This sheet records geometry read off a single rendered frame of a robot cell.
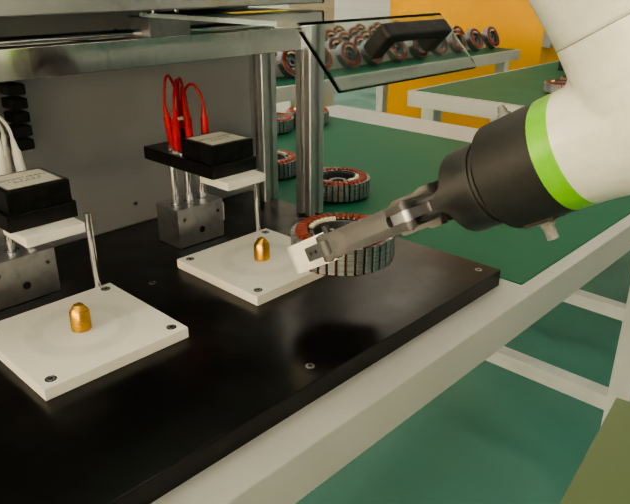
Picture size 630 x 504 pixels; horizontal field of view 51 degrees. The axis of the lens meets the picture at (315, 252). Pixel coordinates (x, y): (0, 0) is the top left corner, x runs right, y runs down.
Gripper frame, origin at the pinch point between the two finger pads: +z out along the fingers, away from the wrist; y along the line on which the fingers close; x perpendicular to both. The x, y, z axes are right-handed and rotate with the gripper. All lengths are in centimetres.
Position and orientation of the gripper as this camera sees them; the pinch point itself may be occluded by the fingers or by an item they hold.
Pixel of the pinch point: (343, 240)
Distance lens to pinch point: 70.9
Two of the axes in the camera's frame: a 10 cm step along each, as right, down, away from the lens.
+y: 6.9, -2.8, 6.7
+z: -6.2, 2.5, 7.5
